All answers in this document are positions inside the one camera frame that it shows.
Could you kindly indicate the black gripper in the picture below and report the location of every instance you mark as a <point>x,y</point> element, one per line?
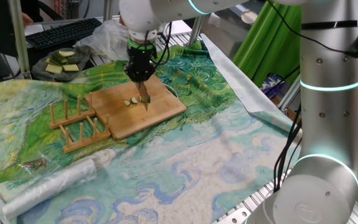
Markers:
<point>141,59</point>

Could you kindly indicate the person's hand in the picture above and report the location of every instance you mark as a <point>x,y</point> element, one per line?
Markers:
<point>27,19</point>

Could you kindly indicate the aluminium frame bar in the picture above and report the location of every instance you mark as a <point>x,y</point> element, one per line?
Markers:
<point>289,93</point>

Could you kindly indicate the crumpled clear plastic bag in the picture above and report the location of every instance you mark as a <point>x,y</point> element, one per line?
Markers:
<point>107,40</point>

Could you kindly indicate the blue patterned bag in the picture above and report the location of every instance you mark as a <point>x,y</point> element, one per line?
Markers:
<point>272,85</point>

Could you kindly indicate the bamboo cutting board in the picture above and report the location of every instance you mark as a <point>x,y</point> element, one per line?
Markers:
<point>126,121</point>

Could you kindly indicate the steel kitchen knife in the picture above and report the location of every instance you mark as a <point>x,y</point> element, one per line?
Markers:
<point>144,93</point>

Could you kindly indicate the painted landscape tablecloth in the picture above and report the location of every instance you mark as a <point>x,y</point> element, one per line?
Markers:
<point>166,171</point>

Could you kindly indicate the aluminium frame post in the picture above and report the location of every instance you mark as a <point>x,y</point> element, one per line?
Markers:
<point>195,31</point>
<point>19,40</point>
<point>108,9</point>

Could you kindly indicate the black computer keyboard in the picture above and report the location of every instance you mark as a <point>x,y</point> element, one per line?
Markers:
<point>62,32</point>

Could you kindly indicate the bright green cloth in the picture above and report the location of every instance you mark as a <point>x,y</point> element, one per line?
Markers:
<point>269,46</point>

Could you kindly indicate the thin cucumber peel strip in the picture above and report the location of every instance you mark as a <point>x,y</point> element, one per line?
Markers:
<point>131,106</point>

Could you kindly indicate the roll of clear plastic bags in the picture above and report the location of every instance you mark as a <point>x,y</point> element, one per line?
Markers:
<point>51,186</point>

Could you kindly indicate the pale cucumber strip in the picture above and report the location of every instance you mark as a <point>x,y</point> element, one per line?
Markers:
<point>71,67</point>
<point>54,68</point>
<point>67,53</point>

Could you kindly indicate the wooden peg dish rack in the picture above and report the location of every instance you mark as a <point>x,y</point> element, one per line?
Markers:
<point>73,116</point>

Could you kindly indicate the dark green cucumber peel piece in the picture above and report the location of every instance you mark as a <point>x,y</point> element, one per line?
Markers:
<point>59,59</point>

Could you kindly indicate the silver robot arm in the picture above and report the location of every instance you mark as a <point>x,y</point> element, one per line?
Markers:
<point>328,124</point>

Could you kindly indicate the half-round cucumber slice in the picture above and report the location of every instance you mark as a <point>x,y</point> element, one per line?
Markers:
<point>126,102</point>
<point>134,100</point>

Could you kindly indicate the clear bag of brass screws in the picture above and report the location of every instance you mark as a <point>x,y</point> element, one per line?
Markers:
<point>34,165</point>

